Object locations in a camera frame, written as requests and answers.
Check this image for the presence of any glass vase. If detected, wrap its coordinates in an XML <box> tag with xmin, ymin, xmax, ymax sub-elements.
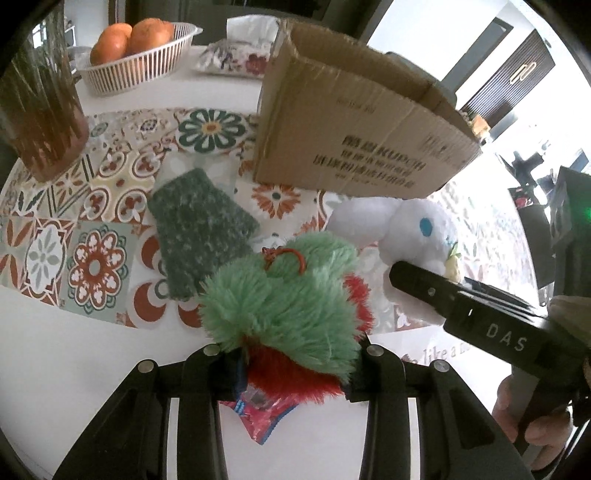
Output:
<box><xmin>0</xmin><ymin>0</ymin><xmax>90</xmax><ymax>183</ymax></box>

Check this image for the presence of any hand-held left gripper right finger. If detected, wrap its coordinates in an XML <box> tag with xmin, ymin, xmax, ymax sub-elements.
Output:
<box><xmin>344</xmin><ymin>344</ymin><xmax>532</xmax><ymax>480</ymax></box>

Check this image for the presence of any white plush toy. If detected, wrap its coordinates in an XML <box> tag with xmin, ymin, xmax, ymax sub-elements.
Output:
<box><xmin>325</xmin><ymin>196</ymin><xmax>462</xmax><ymax>330</ymax></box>

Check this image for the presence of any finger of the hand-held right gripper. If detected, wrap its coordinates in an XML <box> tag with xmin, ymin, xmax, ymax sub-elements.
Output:
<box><xmin>389</xmin><ymin>261</ymin><xmax>462</xmax><ymax>326</ymax></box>

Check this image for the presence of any patterned table mat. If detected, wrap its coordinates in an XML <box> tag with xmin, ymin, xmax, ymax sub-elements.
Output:
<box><xmin>0</xmin><ymin>106</ymin><xmax>539</xmax><ymax>334</ymax></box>

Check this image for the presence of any floral tissue pack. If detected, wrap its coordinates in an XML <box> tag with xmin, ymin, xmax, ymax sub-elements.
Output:
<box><xmin>194</xmin><ymin>14</ymin><xmax>279</xmax><ymax>81</ymax></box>

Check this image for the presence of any green and red fluffy plush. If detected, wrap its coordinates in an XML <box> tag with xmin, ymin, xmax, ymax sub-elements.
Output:
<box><xmin>198</xmin><ymin>233</ymin><xmax>376</xmax><ymax>408</ymax></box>

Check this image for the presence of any red and blue plastic wrapper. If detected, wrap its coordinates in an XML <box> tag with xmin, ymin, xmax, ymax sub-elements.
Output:
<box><xmin>219</xmin><ymin>388</ymin><xmax>298</xmax><ymax>446</ymax></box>

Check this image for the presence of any orange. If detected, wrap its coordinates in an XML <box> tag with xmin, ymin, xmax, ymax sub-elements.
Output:
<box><xmin>128</xmin><ymin>17</ymin><xmax>176</xmax><ymax>57</ymax></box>
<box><xmin>90</xmin><ymin>23</ymin><xmax>133</xmax><ymax>66</ymax></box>

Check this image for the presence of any cardboard box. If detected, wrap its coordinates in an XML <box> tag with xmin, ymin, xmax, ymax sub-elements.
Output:
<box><xmin>252</xmin><ymin>18</ymin><xmax>483</xmax><ymax>200</ymax></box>

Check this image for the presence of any white plastic basket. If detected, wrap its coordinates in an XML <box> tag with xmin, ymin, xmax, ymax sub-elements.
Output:
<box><xmin>74</xmin><ymin>21</ymin><xmax>204</xmax><ymax>97</ymax></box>

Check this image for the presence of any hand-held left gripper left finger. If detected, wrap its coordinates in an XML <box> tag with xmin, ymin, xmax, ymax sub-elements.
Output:
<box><xmin>51</xmin><ymin>344</ymin><xmax>250</xmax><ymax>480</ymax></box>

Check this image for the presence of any green knitted mitten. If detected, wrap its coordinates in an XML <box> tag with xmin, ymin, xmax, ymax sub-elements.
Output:
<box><xmin>147</xmin><ymin>167</ymin><xmax>262</xmax><ymax>303</ymax></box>

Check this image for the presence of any person's right hand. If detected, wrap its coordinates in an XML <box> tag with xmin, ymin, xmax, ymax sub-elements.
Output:
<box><xmin>491</xmin><ymin>374</ymin><xmax>574</xmax><ymax>470</ymax></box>

